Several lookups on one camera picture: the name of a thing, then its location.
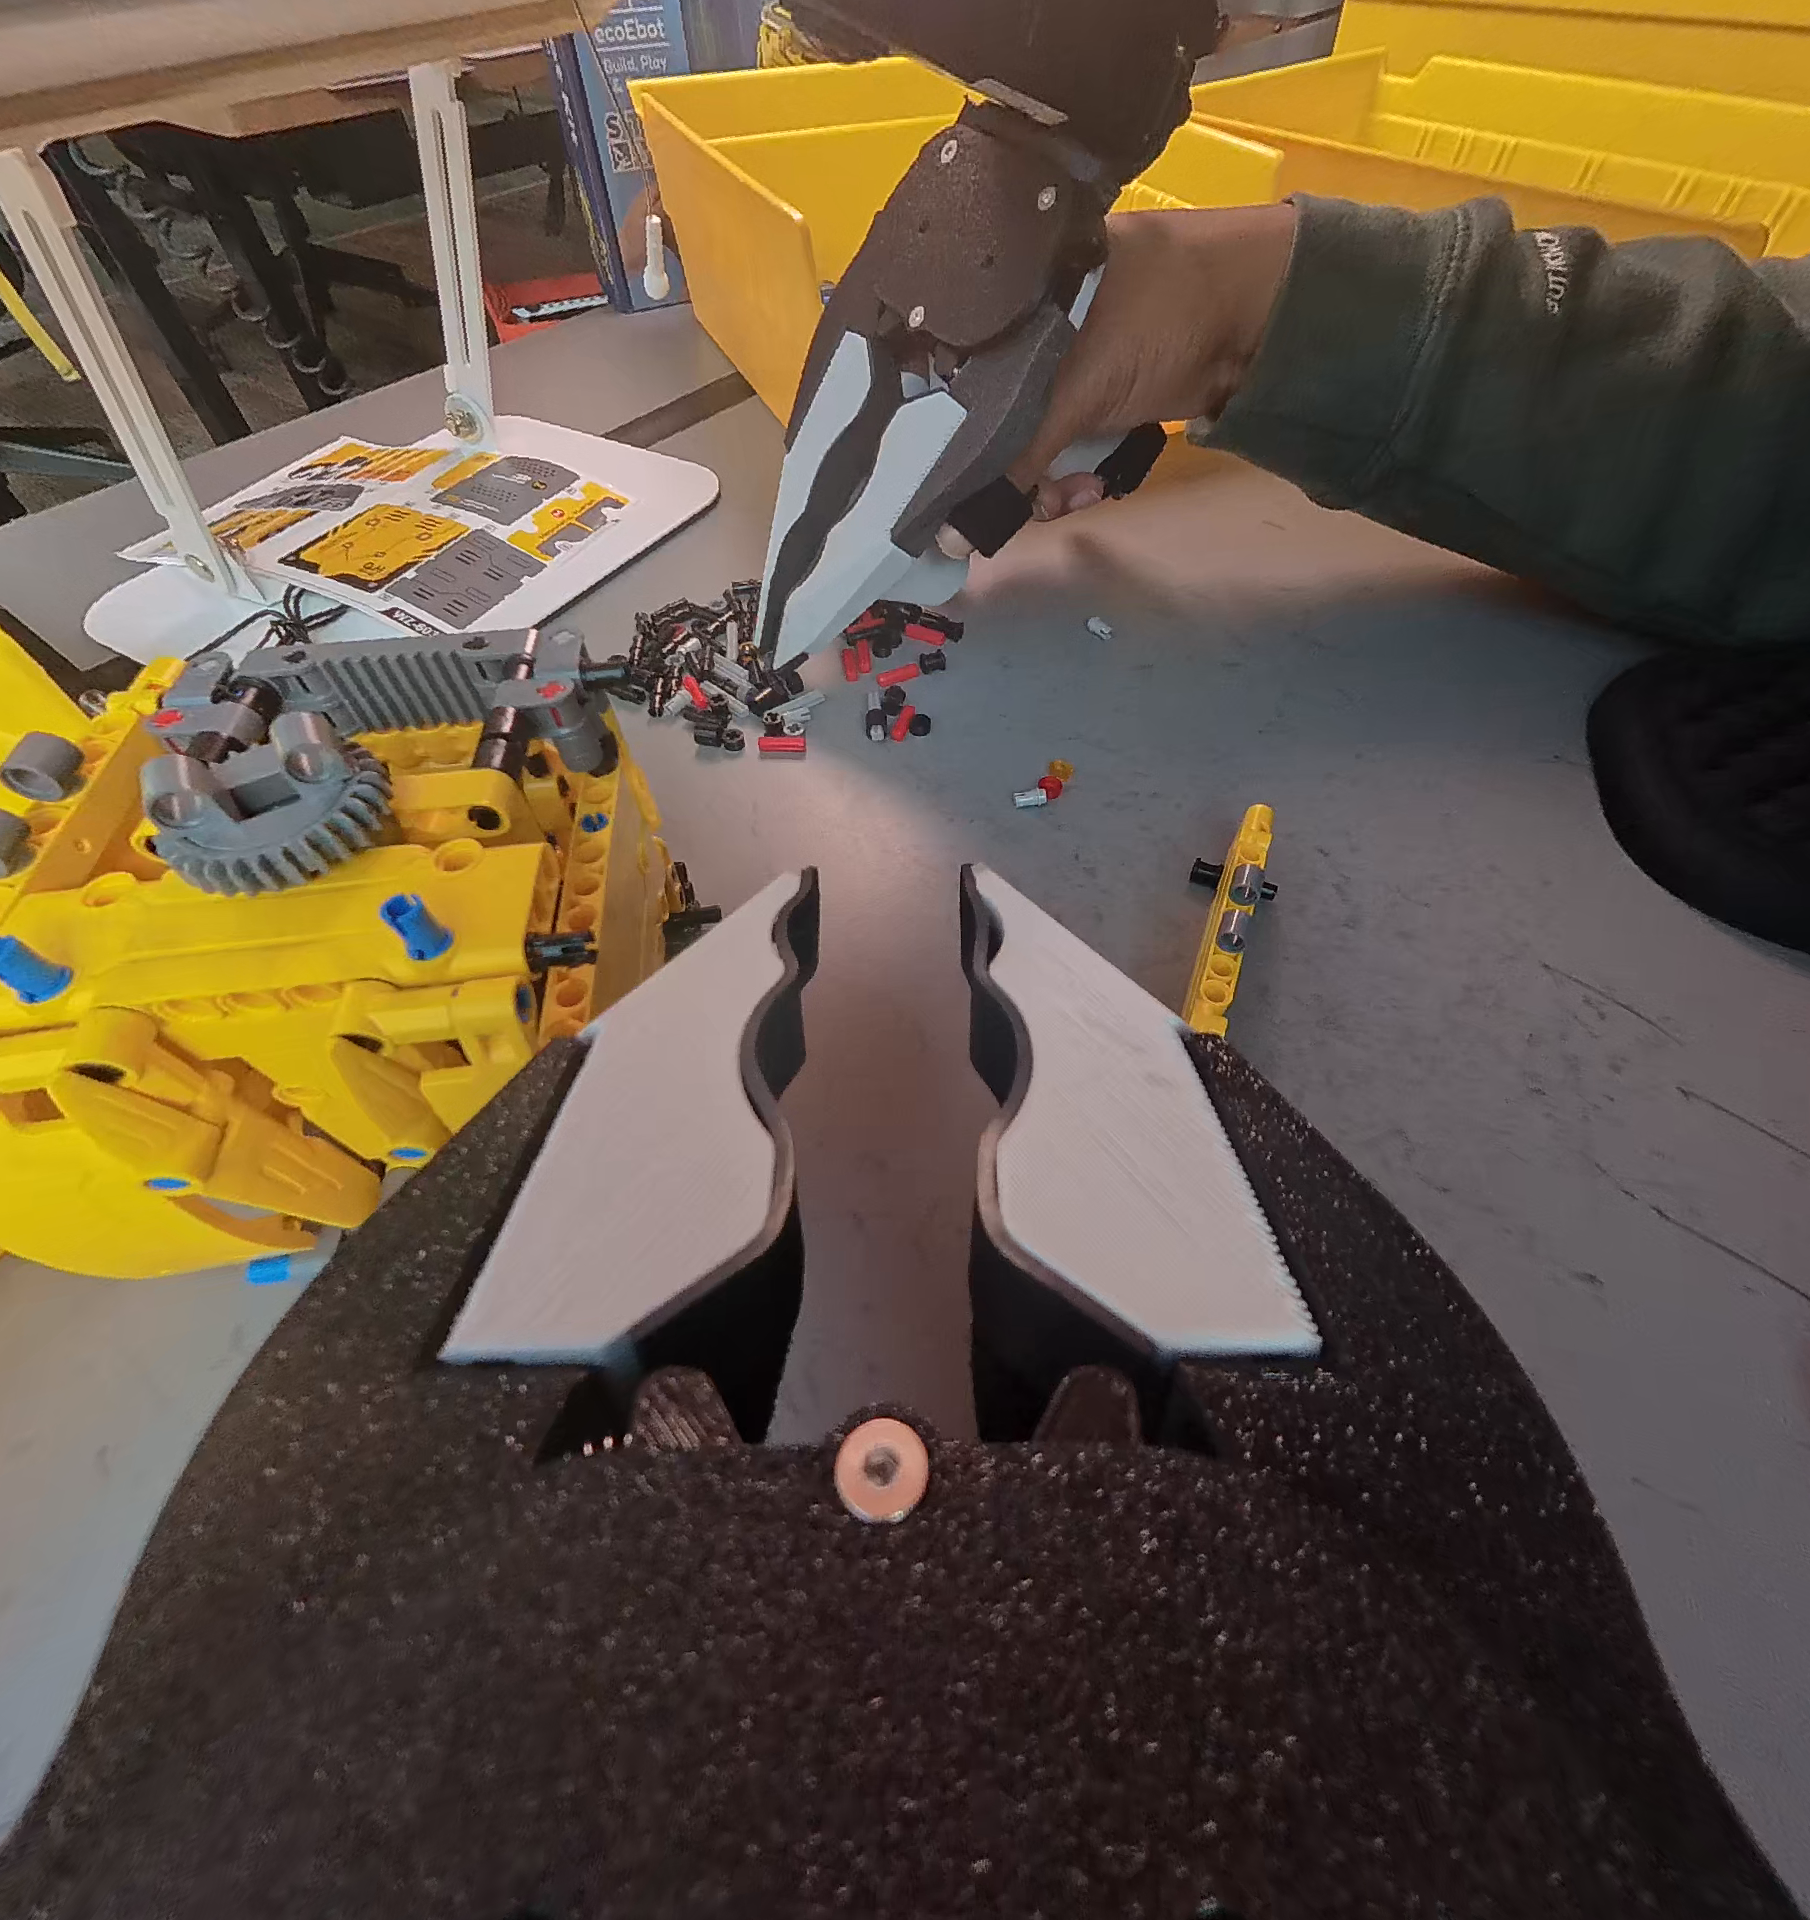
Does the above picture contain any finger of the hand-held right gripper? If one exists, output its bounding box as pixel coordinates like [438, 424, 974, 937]
[783, 390, 978, 667]
[754, 326, 881, 658]

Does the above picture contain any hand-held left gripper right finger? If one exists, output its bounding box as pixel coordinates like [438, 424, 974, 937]
[960, 862, 1327, 1443]

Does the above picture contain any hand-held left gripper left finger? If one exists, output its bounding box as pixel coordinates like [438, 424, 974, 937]
[442, 864, 823, 1443]

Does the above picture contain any pile of small lego pins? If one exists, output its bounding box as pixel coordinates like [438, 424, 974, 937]
[610, 586, 968, 759]

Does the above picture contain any yellow lego beam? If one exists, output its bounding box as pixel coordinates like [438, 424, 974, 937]
[1185, 806, 1281, 1038]

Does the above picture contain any yellow lego robot model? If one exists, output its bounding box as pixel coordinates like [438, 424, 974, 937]
[0, 607, 727, 1309]

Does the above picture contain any yellow plastic bin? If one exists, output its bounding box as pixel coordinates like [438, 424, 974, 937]
[1188, 51, 1810, 269]
[1332, 0, 1810, 108]
[625, 55, 1285, 432]

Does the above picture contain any person's right hand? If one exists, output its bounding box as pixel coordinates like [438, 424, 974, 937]
[1029, 200, 1301, 523]

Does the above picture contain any blue toy kit box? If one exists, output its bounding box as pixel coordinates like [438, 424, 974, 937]
[547, 0, 768, 320]

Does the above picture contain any sticker sheet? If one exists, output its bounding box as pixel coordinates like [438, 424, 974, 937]
[123, 439, 629, 635]

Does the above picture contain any black quilted pad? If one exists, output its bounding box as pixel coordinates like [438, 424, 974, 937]
[1588, 638, 1810, 971]

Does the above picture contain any yellow strap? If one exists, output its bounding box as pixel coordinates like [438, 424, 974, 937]
[0, 193, 83, 385]

